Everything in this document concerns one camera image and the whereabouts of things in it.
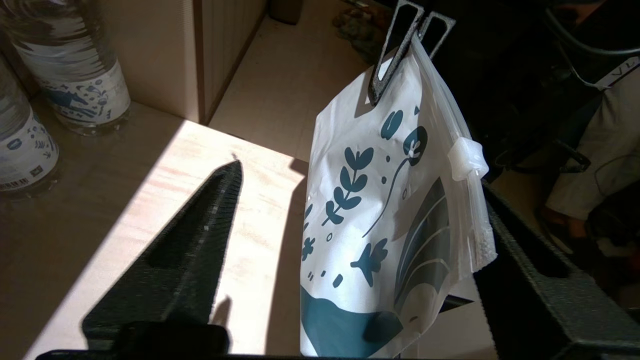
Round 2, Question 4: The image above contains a small clear water bottle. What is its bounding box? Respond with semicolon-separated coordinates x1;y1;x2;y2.
0;52;61;195
0;0;132;137

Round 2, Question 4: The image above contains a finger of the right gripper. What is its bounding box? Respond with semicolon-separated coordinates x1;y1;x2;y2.
367;0;425;106
420;12;456;58

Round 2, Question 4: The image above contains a smooth black right camera cable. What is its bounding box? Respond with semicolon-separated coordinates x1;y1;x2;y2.
545;0;640;91

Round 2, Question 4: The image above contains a white blue horse-print bag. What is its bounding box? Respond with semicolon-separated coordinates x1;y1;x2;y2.
300;37;498;358

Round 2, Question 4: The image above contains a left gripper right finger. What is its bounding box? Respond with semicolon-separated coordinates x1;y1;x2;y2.
472;182;640;360

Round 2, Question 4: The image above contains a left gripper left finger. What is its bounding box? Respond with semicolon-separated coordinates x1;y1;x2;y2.
82;160;243;351

